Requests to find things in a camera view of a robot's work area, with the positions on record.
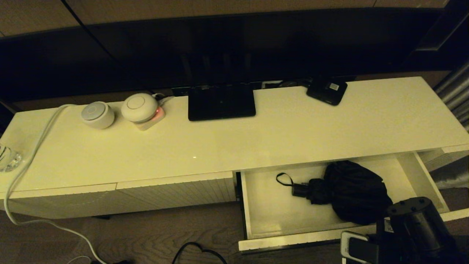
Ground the clear glass object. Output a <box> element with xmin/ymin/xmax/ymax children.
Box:
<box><xmin>0</xmin><ymin>144</ymin><xmax>23</xmax><ymax>172</ymax></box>

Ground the black looped cable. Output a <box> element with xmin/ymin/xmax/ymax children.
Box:
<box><xmin>172</xmin><ymin>242</ymin><xmax>228</xmax><ymax>264</ymax></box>

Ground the white ribbed flat cabinet panel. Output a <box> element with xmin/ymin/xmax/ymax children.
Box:
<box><xmin>117</xmin><ymin>171</ymin><xmax>237</xmax><ymax>213</ymax></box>

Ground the white power strip red light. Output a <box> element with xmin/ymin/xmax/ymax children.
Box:
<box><xmin>134</xmin><ymin>106</ymin><xmax>166</xmax><ymax>131</ymax></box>

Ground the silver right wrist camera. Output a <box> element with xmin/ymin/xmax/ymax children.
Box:
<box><xmin>340</xmin><ymin>231</ymin><xmax>380</xmax><ymax>264</ymax></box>

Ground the white dome-shaped device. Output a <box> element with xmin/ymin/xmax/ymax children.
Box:
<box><xmin>121</xmin><ymin>93</ymin><xmax>159</xmax><ymax>123</ymax></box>

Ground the white TV cabinet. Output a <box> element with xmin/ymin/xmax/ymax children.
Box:
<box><xmin>0</xmin><ymin>76</ymin><xmax>469</xmax><ymax>220</ymax></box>

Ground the white fabric bundle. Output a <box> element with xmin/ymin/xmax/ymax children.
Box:
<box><xmin>434</xmin><ymin>157</ymin><xmax>469</xmax><ymax>190</ymax></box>

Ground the thin black wall cable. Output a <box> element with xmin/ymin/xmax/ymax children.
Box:
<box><xmin>62</xmin><ymin>0</ymin><xmax>156</xmax><ymax>93</ymax></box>

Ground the grey pleated curtain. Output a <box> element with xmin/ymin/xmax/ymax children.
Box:
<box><xmin>432</xmin><ymin>60</ymin><xmax>469</xmax><ymax>132</ymax></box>

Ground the black television screen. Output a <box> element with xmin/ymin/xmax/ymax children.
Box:
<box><xmin>0</xmin><ymin>8</ymin><xmax>469</xmax><ymax>103</ymax></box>

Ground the white speaker with grey top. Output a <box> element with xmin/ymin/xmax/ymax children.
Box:
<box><xmin>81</xmin><ymin>101</ymin><xmax>115</xmax><ymax>129</ymax></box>

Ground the dark wooden cabinet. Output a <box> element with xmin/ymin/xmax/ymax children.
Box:
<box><xmin>414</xmin><ymin>0</ymin><xmax>469</xmax><ymax>70</ymax></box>

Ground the white ribbed curved cabinet panel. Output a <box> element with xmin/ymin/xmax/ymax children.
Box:
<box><xmin>0</xmin><ymin>183</ymin><xmax>118</xmax><ymax>220</ymax></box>

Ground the thick white power cable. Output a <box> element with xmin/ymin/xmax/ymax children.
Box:
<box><xmin>4</xmin><ymin>104</ymin><xmax>107</xmax><ymax>264</ymax></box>

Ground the small black set-top box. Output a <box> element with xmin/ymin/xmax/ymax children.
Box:
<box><xmin>306</xmin><ymin>78</ymin><xmax>348</xmax><ymax>106</ymax></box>

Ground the white ribbed drawer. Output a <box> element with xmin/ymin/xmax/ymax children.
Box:
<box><xmin>237</xmin><ymin>151</ymin><xmax>469</xmax><ymax>252</ymax></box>

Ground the black flat TV base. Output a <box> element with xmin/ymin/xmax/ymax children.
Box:
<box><xmin>188</xmin><ymin>84</ymin><xmax>256</xmax><ymax>122</ymax></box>

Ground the white plug with cord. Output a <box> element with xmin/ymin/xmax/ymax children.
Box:
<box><xmin>152</xmin><ymin>93</ymin><xmax>176</xmax><ymax>107</ymax></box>

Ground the black folding umbrella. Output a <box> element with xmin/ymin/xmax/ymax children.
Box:
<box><xmin>276</xmin><ymin>160</ymin><xmax>393</xmax><ymax>225</ymax></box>

